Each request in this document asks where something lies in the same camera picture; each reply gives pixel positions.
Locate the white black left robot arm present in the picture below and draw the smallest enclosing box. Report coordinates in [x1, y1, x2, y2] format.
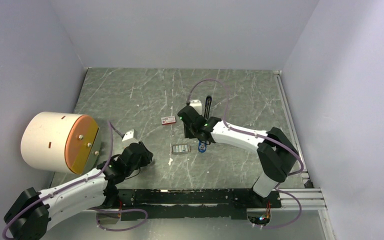
[2, 141, 154, 240]

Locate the grey staple strips tray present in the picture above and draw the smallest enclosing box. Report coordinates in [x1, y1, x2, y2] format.
[171, 143, 191, 155]

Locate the aluminium rail frame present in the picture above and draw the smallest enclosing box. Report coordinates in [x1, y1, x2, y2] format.
[26, 71, 337, 240]

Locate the white red staple box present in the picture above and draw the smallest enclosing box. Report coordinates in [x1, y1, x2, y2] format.
[161, 115, 176, 126]

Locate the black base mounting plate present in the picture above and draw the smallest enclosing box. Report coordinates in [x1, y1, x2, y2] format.
[98, 188, 282, 221]

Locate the white orange cylinder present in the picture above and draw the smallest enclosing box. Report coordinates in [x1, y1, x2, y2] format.
[20, 111, 101, 175]

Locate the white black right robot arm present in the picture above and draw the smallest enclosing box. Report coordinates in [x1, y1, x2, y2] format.
[177, 105, 299, 207]

